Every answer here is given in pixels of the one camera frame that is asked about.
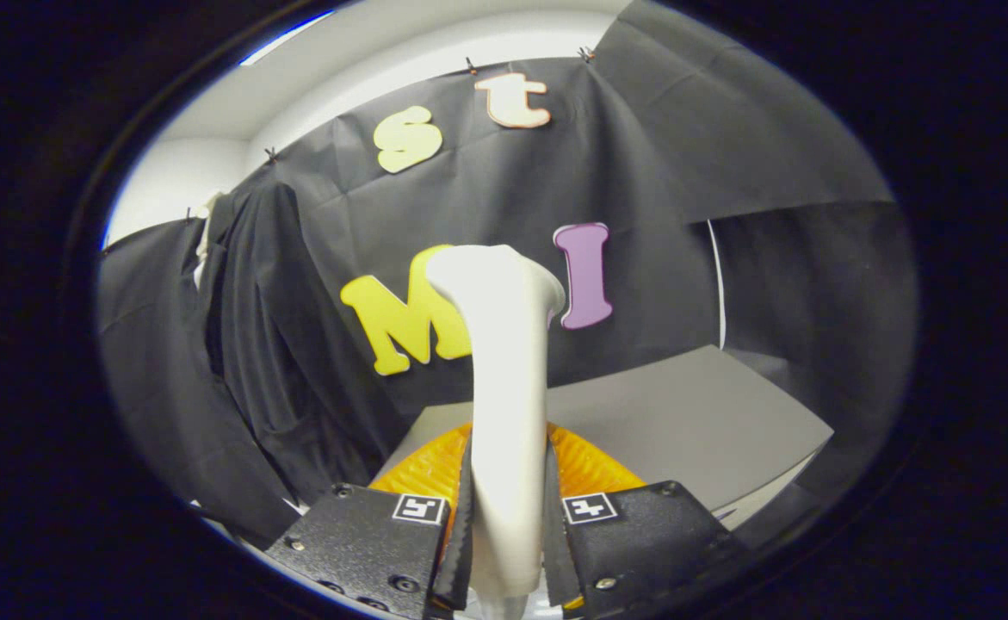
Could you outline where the thin white cord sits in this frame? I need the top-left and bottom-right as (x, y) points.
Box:
(708, 220), (728, 350)

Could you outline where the grey cabinet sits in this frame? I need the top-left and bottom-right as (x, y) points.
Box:
(374, 344), (836, 530)

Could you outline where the black backdrop cloth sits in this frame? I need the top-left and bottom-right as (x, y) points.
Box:
(97, 0), (918, 552)

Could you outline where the white garment steamer head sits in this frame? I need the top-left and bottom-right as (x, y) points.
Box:
(426, 245), (566, 599)

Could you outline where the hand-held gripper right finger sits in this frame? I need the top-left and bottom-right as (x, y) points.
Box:
(542, 422), (750, 620)

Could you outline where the black suit jacket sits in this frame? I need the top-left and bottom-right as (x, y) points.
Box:
(202, 181), (410, 509)

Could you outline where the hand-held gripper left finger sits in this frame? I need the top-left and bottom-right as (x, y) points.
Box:
(264, 422), (476, 620)

